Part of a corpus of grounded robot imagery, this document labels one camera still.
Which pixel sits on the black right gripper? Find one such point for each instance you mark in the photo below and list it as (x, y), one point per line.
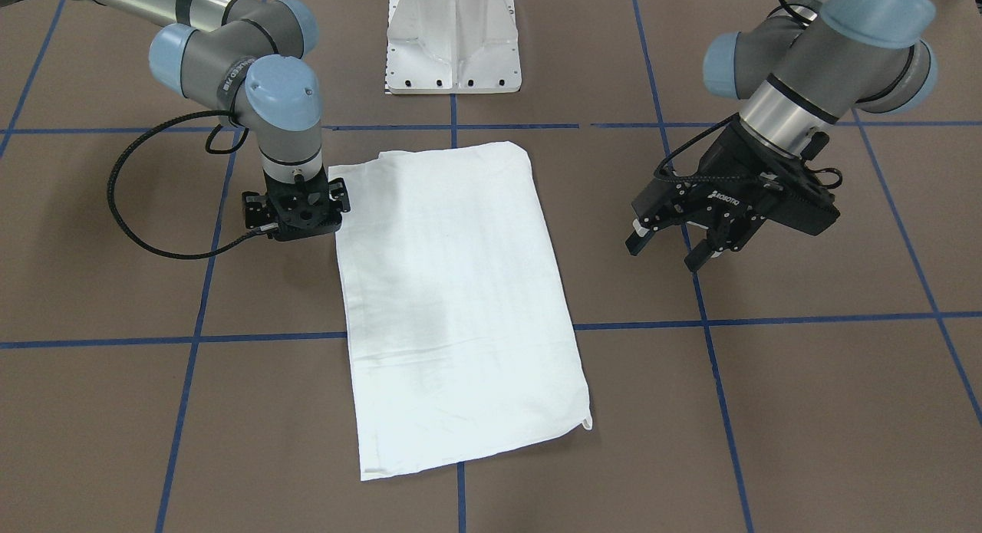
(254, 209)

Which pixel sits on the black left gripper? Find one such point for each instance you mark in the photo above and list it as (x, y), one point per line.
(717, 172)

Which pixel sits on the white printed long-sleeve shirt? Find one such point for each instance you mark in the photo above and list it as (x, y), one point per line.
(459, 336)

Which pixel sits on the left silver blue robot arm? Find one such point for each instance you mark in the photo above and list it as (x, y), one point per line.
(798, 74)

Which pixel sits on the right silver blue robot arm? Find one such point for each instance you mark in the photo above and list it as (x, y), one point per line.
(244, 61)

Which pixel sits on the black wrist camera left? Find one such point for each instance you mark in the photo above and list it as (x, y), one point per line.
(797, 196)

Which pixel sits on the white camera stand column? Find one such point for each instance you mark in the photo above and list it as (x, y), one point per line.
(452, 47)

